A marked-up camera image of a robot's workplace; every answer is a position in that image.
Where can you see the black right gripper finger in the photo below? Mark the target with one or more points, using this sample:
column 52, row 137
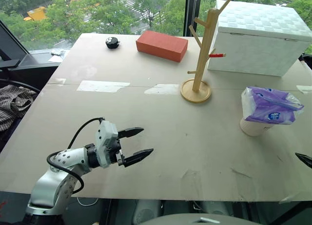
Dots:
column 306, row 159

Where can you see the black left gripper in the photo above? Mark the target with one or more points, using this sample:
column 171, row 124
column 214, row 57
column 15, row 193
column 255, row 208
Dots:
column 114, row 156

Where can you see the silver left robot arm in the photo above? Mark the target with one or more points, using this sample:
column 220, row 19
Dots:
column 61, row 159

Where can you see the white paper cup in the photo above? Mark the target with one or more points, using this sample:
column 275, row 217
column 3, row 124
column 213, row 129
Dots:
column 253, row 129

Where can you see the wooden mug tree stand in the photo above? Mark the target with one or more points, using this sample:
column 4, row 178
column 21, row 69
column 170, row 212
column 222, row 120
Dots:
column 201, row 64

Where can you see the white tape patch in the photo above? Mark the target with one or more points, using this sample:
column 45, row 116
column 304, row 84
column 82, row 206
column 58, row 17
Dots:
column 102, row 86
column 163, row 89

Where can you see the purple tissue pack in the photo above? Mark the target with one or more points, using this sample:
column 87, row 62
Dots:
column 265, row 105

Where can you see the grey curved robot body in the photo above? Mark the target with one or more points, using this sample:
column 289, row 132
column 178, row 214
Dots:
column 185, row 220

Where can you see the orange-red brick block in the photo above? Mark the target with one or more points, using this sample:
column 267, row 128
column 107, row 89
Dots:
column 161, row 45

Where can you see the small black round device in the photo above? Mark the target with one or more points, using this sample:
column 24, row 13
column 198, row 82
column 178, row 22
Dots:
column 112, row 43

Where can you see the crumpled clear plastic wrap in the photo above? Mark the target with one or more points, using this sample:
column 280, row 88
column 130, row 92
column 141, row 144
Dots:
column 57, row 52

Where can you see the black side desk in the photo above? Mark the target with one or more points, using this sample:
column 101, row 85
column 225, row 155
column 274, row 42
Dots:
column 36, row 71

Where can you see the brown plaid shirt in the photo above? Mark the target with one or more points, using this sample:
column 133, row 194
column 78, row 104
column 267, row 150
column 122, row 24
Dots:
column 13, row 105

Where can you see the white woven storage box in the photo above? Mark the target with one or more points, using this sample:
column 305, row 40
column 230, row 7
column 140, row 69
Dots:
column 256, row 39

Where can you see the black monitor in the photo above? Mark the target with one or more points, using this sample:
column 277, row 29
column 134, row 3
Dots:
column 7, row 44

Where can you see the yellow vehicle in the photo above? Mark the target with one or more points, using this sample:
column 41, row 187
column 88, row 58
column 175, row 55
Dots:
column 36, row 14

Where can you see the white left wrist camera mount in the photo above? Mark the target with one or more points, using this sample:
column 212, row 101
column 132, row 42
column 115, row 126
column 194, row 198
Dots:
column 105, row 134

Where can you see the black window frame post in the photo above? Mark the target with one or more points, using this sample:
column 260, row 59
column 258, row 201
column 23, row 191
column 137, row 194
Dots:
column 192, row 12

